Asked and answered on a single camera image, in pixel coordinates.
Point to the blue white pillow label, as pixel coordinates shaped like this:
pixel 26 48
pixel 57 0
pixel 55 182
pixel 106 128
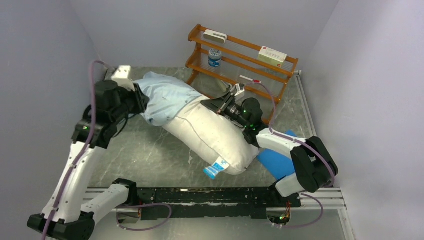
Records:
pixel 220 165

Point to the red white marker pen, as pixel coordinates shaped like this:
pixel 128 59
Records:
pixel 249 81

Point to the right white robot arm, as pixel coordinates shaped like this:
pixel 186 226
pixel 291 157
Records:
pixel 314 167

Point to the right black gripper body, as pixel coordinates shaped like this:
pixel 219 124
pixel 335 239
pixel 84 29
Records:
pixel 232 109

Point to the blue white round jar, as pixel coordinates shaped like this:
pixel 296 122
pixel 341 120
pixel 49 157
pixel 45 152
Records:
pixel 214 58

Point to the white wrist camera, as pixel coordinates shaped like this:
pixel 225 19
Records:
pixel 122 76
pixel 238 91

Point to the white pillow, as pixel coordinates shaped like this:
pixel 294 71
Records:
pixel 211 136

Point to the light blue pillowcase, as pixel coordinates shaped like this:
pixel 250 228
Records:
pixel 167 97

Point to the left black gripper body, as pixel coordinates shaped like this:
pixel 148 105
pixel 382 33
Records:
pixel 133 103

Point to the white eraser box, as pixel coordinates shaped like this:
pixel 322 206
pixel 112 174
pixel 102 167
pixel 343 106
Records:
pixel 215 36

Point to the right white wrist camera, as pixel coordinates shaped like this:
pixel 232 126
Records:
pixel 238 91

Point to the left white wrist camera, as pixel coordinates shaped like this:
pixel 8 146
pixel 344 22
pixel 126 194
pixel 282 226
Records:
pixel 122 76

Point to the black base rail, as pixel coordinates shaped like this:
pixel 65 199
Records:
pixel 212 202

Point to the beige stapler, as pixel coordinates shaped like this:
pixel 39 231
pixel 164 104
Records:
pixel 224 86

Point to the orange wooden shelf rack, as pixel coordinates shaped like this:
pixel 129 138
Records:
pixel 239 57

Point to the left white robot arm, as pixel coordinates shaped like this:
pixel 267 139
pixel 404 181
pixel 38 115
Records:
pixel 66 216

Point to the blue foam pad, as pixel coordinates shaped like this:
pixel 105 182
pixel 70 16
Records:
pixel 275 154

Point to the white red carton box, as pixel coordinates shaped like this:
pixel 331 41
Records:
pixel 272 57

